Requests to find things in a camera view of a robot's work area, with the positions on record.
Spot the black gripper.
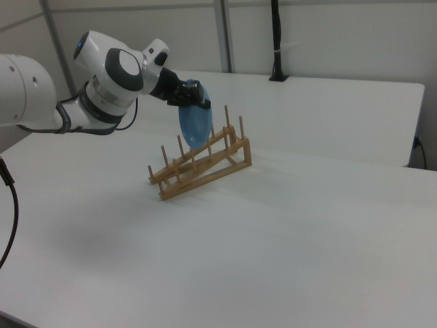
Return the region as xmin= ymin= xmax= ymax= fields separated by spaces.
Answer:
xmin=151 ymin=66 xmax=212 ymax=111

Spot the blue round plate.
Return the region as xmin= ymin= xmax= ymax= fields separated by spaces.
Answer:
xmin=178 ymin=78 xmax=215 ymax=150

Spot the wooden peg plate rack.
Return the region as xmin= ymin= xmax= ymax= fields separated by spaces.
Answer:
xmin=147 ymin=105 xmax=254 ymax=202

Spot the thin cable on arm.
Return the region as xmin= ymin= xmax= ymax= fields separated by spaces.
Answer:
xmin=115 ymin=98 xmax=140 ymax=132

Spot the black camera pole with clamp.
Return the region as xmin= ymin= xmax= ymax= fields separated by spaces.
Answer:
xmin=268 ymin=0 xmax=290 ymax=83

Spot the thick black cable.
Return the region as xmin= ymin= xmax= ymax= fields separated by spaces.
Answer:
xmin=0 ymin=154 xmax=20 ymax=271

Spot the blue plug with dark cable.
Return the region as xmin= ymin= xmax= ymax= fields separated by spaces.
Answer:
xmin=412 ymin=135 xmax=428 ymax=170

